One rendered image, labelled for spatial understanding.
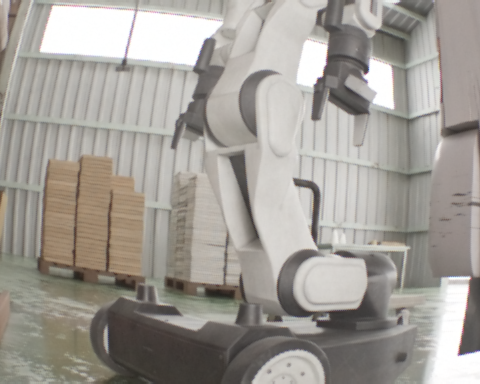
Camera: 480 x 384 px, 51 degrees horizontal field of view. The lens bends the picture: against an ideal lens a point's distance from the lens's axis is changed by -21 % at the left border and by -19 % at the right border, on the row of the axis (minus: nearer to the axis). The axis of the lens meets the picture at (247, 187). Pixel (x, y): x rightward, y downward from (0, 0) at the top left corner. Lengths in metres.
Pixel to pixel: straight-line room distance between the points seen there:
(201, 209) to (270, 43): 4.70
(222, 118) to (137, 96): 9.10
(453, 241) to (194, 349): 0.45
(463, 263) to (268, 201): 0.46
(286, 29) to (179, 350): 0.68
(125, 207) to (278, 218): 4.33
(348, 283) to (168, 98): 9.24
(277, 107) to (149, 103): 9.18
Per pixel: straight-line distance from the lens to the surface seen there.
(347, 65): 1.06
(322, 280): 1.17
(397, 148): 12.24
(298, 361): 0.92
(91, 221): 5.36
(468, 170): 0.87
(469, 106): 0.88
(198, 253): 5.81
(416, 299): 2.49
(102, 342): 1.29
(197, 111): 1.37
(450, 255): 0.89
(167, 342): 1.03
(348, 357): 1.08
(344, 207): 11.35
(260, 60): 1.17
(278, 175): 1.12
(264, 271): 1.17
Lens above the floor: 0.31
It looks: 7 degrees up
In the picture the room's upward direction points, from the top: 4 degrees clockwise
